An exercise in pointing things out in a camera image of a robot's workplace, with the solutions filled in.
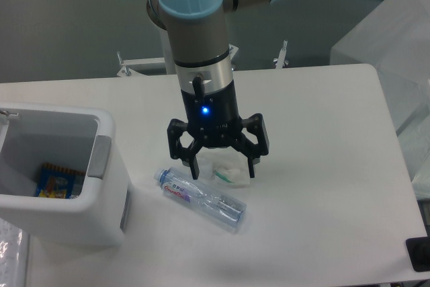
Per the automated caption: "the clear plastic sheet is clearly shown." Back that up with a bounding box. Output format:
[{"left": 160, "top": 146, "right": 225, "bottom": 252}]
[{"left": 0, "top": 219, "right": 30, "bottom": 286}]

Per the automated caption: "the blue snack wrapper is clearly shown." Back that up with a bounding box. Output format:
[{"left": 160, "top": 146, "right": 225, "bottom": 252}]
[{"left": 34, "top": 163, "right": 86, "bottom": 199}]

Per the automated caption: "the white plastic trash can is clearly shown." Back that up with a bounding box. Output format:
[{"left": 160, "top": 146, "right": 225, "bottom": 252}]
[{"left": 1, "top": 102, "right": 130, "bottom": 246}]

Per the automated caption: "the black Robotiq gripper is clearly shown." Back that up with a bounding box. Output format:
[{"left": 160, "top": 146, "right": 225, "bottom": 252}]
[{"left": 167, "top": 81, "right": 269, "bottom": 179}]

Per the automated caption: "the white tissue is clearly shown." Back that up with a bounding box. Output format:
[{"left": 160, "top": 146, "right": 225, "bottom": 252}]
[{"left": 197, "top": 149, "right": 251, "bottom": 188}]

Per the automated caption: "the black device at table corner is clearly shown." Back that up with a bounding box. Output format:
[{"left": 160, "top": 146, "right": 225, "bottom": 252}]
[{"left": 406, "top": 237, "right": 429, "bottom": 272}]

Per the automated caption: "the white cross base bracket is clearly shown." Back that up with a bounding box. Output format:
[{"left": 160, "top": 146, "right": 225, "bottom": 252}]
[{"left": 117, "top": 52, "right": 226, "bottom": 77}]

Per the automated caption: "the translucent white storage box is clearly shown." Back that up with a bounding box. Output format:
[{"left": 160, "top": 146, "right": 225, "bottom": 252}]
[{"left": 330, "top": 0, "right": 429, "bottom": 132}]

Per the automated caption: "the clear plastic water bottle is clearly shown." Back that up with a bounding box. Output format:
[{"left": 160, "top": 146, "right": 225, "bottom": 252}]
[{"left": 153, "top": 167, "right": 247, "bottom": 233}]

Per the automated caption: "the metal clamp bolt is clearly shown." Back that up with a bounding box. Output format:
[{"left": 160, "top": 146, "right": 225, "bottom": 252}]
[{"left": 273, "top": 40, "right": 289, "bottom": 69}]

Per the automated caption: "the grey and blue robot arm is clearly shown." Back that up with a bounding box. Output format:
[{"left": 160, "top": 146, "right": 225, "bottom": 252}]
[{"left": 146, "top": 0, "right": 279, "bottom": 178}]

